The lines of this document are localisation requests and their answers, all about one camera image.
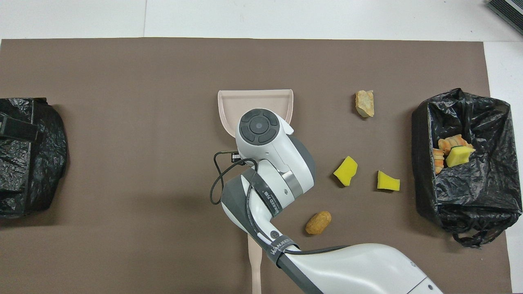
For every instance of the black bag lined bin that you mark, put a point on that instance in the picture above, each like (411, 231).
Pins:
(36, 183)
(470, 196)

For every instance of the grey ribbed device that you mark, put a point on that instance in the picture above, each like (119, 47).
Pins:
(508, 10)

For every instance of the pale bread chunk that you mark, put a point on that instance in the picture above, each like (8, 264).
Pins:
(365, 104)

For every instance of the small yellow sponge piece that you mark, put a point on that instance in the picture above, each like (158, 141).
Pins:
(388, 182)

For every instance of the beige plastic dustpan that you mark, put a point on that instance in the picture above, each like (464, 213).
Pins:
(253, 100)

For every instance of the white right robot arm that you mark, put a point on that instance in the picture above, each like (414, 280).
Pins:
(278, 155)

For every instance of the brown table mat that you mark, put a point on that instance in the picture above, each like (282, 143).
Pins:
(122, 81)

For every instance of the yellow green sponge piece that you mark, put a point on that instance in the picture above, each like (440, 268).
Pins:
(459, 156)

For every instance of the orange striped croissant piece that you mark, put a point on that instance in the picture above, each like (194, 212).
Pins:
(449, 143)

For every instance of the brown oval bread roll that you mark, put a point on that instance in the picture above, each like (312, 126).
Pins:
(318, 222)

